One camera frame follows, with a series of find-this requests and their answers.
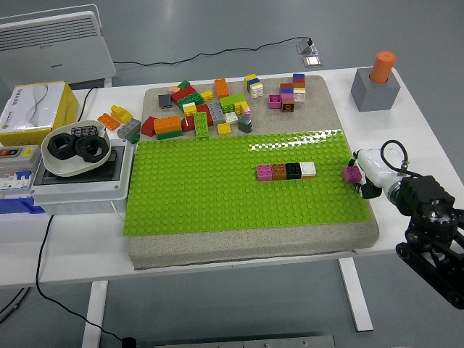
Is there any yellow blue white brick stack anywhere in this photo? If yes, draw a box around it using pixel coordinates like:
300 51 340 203
244 73 265 100

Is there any white electrical enclosure box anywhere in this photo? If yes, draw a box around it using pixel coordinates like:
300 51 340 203
28 138 136 215

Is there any orange long toy brick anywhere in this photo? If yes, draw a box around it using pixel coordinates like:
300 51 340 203
214 78 231 100

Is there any floor socket with plug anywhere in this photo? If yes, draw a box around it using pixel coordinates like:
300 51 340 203
296 37 320 56

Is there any yellow white tissue box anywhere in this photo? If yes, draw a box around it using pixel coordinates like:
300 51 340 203
0 80 79 148

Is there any white panel heater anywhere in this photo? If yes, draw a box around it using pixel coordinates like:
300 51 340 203
0 4 117 92

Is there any green studded baseplate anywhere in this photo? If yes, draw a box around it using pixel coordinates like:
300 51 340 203
123 128 373 237

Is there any red long toy brick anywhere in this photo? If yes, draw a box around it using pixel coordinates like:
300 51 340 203
170 86 198 106

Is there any grey metal plate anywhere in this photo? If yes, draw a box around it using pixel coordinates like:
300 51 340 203
152 334 336 348

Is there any blue plastic part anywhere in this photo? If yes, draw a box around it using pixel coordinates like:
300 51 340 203
0 196 46 215

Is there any dark grey slope brick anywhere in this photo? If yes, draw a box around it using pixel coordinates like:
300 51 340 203
237 114 254 133

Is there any green long toy brick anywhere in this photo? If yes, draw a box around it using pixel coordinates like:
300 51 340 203
193 111 211 140

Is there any white circuit breaker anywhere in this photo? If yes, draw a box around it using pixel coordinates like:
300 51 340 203
0 167 36 200

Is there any orange cylinder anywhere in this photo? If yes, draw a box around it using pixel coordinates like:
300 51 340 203
369 50 397 84

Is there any black patterned block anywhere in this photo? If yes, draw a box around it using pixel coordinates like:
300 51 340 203
70 124 99 138

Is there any red-topped multicolour brick stack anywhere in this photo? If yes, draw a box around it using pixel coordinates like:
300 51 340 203
279 83 295 104

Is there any dark green toy brick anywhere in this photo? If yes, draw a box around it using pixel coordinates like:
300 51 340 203
177 93 204 112

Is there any red slope toy brick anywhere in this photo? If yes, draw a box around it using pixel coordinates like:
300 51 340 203
140 115 158 138

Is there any white shallow bowl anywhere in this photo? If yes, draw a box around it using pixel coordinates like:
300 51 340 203
41 120 113 178

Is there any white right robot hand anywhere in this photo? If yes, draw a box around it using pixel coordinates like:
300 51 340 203
349 148 402 200

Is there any orange wide toy brick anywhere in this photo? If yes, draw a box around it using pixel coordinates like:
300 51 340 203
153 115 183 136

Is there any black floor cable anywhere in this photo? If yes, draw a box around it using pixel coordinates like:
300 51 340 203
113 36 313 67

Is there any large black hex nut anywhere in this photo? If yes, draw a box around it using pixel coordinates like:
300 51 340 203
73 135 107 162
47 132 77 159

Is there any grey switch box red button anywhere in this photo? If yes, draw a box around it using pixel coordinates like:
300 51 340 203
0 144 42 172

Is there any white table leg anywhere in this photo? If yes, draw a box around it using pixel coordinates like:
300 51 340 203
336 257 375 333
80 279 109 348

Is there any grey square block holder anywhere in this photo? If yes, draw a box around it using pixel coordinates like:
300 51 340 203
349 67 402 112

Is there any black square toy brick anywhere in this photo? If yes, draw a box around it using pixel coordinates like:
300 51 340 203
285 162 302 181

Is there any thin white wire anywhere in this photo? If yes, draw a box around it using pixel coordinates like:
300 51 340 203
111 200 126 223

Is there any large lime green brick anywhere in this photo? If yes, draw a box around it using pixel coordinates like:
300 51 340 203
219 93 248 114

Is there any grey-brown foam mat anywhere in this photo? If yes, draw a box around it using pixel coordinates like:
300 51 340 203
128 75 381 271

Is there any dark green flat brick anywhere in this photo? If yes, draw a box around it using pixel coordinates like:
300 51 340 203
156 129 185 141

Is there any yellow slope toy brick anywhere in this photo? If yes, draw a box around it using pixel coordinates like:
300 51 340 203
109 104 134 124

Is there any grey long toy brick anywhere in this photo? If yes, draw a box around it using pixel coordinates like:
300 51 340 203
207 101 228 126

